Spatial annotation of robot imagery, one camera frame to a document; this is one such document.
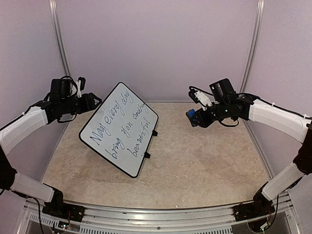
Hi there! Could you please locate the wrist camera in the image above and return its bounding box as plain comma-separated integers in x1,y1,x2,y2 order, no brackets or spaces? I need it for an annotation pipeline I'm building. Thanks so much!
188,86,213,111
71,77,86,98

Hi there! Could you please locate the right aluminium frame post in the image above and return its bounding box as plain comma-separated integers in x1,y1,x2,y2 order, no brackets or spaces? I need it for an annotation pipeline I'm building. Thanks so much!
239,0,265,93

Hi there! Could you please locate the white whiteboard black frame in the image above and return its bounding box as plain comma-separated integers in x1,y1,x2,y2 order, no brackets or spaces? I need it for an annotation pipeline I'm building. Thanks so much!
78,82,159,178

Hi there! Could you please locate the aluminium frame post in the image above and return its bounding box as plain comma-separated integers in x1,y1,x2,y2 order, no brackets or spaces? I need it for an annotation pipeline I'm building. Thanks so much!
239,0,265,93
49,0,71,76

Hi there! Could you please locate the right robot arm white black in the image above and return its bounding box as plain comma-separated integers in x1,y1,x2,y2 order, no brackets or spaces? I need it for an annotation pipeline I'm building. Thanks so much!
186,78,312,216

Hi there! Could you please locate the blue whiteboard eraser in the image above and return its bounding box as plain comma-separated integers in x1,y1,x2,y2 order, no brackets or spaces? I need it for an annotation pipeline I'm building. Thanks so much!
186,109,195,122

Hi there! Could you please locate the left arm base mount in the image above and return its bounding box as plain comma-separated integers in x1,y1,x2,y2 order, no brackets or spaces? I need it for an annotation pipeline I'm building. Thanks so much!
42,190,85,222

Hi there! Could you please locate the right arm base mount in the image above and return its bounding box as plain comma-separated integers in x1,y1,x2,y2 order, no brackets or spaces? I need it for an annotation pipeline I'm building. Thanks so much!
233,187,275,221

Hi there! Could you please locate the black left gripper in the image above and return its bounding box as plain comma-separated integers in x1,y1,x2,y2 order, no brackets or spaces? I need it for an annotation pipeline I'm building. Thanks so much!
60,92,102,115

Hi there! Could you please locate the aluminium front rail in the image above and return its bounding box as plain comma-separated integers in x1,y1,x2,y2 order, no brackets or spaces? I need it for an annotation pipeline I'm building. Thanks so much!
16,195,302,234

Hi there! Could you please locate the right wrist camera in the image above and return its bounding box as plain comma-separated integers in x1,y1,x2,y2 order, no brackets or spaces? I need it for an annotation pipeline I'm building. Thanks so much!
188,86,213,111

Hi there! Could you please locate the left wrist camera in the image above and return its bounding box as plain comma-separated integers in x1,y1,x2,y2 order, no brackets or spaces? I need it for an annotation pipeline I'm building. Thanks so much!
71,77,86,98

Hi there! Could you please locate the left aluminium frame post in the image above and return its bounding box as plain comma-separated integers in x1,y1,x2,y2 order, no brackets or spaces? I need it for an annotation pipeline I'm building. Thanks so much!
49,0,71,76

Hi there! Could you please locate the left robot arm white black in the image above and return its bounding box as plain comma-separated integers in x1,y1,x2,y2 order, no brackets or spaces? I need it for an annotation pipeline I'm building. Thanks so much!
0,76,102,217

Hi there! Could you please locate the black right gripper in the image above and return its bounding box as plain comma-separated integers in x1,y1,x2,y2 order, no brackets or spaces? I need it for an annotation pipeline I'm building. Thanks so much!
190,100,230,128

